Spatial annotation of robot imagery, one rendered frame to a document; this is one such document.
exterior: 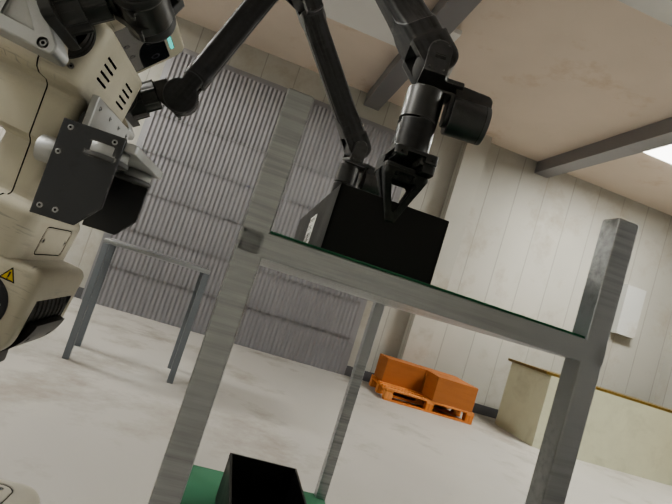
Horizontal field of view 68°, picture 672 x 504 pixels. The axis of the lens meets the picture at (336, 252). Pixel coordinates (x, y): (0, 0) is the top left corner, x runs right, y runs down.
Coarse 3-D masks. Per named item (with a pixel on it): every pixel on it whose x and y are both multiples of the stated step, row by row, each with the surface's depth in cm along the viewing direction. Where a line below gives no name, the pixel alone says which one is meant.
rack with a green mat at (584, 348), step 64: (256, 192) 51; (256, 256) 51; (320, 256) 52; (448, 320) 66; (512, 320) 57; (576, 320) 61; (192, 384) 50; (576, 384) 58; (192, 448) 50; (576, 448) 58
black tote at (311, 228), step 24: (336, 192) 73; (360, 192) 72; (312, 216) 97; (336, 216) 71; (360, 216) 71; (408, 216) 73; (432, 216) 73; (312, 240) 84; (336, 240) 71; (360, 240) 71; (384, 240) 72; (408, 240) 73; (432, 240) 73; (384, 264) 72; (408, 264) 73; (432, 264) 73
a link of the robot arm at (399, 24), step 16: (384, 0) 76; (400, 0) 75; (416, 0) 75; (384, 16) 79; (400, 16) 74; (416, 16) 74; (432, 16) 74; (400, 32) 75; (416, 32) 73; (432, 32) 73; (400, 48) 77; (416, 48) 73; (416, 64) 75; (416, 80) 77
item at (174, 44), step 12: (108, 24) 84; (120, 24) 84; (120, 36) 88; (132, 36) 90; (180, 36) 99; (132, 48) 93; (144, 48) 96; (156, 48) 98; (168, 48) 100; (180, 48) 103; (132, 60) 98; (144, 60) 100; (156, 60) 103
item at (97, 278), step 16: (112, 240) 321; (112, 256) 361; (160, 256) 330; (96, 272) 318; (208, 272) 340; (96, 288) 356; (192, 304) 376; (80, 320) 316; (192, 320) 337; (80, 336) 353; (64, 352) 314; (176, 352) 337; (176, 368) 335
